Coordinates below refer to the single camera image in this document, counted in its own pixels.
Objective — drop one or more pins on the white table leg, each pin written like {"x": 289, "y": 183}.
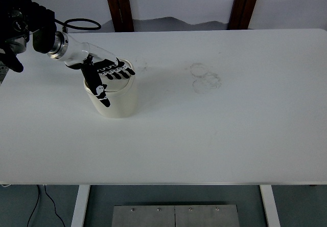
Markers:
{"x": 80, "y": 206}
{"x": 270, "y": 206}

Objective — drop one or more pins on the cream plastic trash bin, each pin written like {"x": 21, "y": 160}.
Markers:
{"x": 120, "y": 104}

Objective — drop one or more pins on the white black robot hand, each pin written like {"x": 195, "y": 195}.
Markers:
{"x": 76, "y": 50}

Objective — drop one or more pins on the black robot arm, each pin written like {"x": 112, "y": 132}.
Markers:
{"x": 38, "y": 27}

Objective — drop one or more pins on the dark wooden frame post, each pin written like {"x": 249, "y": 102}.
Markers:
{"x": 120, "y": 7}
{"x": 244, "y": 7}

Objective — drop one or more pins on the grey metal plate with screws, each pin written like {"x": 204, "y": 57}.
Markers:
{"x": 153, "y": 218}

